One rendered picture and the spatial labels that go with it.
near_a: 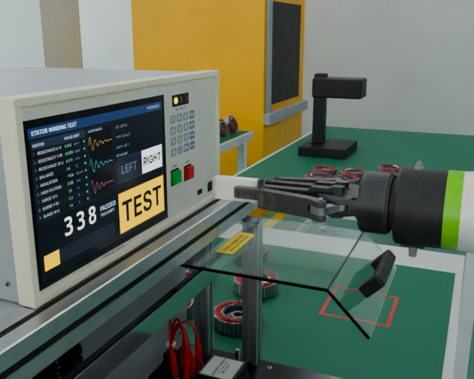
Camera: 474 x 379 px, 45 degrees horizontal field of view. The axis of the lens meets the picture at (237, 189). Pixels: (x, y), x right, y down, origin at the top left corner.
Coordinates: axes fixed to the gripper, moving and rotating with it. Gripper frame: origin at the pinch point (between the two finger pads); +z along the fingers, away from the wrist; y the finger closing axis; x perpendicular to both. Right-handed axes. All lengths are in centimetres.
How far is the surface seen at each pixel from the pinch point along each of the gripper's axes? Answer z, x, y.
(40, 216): 9.6, 3.0, -26.8
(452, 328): -28, -43, 55
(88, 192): 9.5, 3.5, -19.2
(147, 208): 9.5, -1.7, -7.4
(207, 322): 15.6, -33.4, 21.2
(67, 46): 271, 12, 304
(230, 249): 3.5, -10.9, 5.2
